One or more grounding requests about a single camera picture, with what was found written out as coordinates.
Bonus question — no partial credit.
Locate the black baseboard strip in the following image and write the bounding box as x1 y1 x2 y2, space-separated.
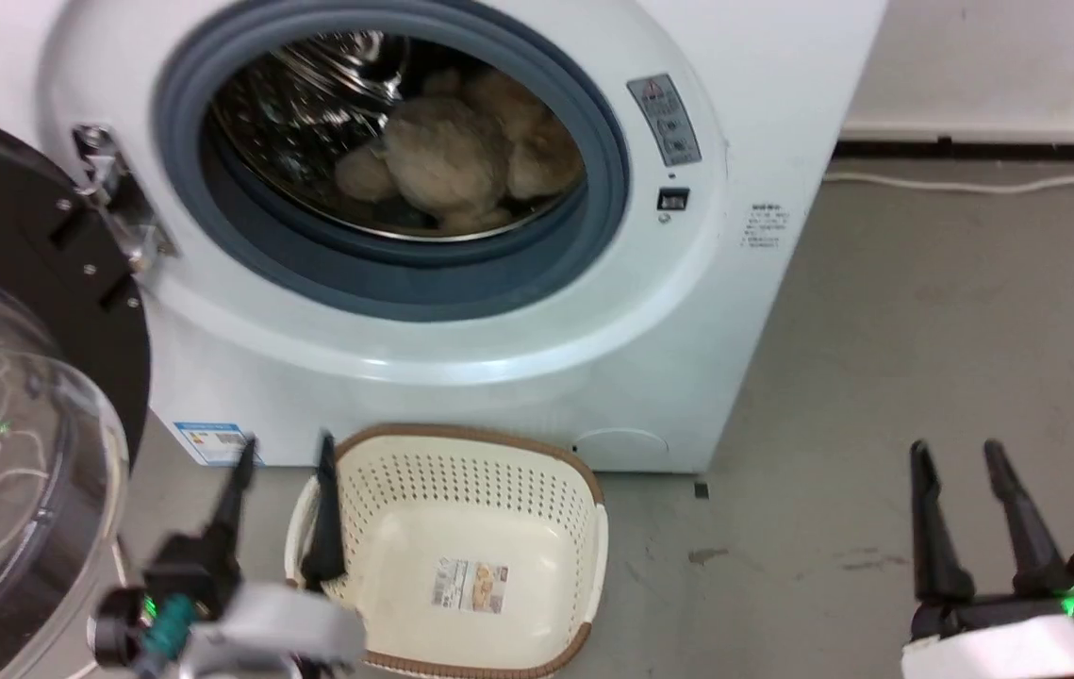
834 138 1074 161

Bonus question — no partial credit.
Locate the cream perforated laundry basket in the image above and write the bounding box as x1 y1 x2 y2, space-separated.
284 423 610 679

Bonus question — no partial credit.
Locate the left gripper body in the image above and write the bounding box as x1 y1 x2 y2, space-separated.
91 535 368 679

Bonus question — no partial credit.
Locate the white front-load washing machine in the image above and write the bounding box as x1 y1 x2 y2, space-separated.
0 0 890 475

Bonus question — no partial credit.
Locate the beige plush teddy bear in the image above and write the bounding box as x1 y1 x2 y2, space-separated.
335 68 587 234

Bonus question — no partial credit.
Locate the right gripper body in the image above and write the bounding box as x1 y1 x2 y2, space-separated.
901 545 1074 679

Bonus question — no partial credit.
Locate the white power cable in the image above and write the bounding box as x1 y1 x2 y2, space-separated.
823 163 1074 195

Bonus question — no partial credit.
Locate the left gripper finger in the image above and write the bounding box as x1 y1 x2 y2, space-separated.
300 432 349 593
207 436 258 567

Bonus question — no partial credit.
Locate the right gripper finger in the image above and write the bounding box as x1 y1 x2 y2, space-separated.
983 439 1074 597
909 439 976 606

